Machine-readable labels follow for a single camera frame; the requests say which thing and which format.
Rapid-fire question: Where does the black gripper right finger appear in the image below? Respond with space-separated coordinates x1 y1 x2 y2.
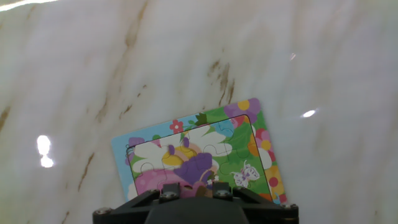
212 182 299 224

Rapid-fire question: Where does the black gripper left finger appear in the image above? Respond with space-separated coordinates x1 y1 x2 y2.
92 182 181 224

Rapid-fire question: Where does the pink brown puzzle piece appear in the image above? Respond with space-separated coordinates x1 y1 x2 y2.
180 181 214 198

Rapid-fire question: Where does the colourful butterfly puzzle board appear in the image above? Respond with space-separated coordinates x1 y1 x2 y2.
111 98 289 205

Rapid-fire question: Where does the marble pattern board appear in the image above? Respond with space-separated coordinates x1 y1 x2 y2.
0 0 398 224

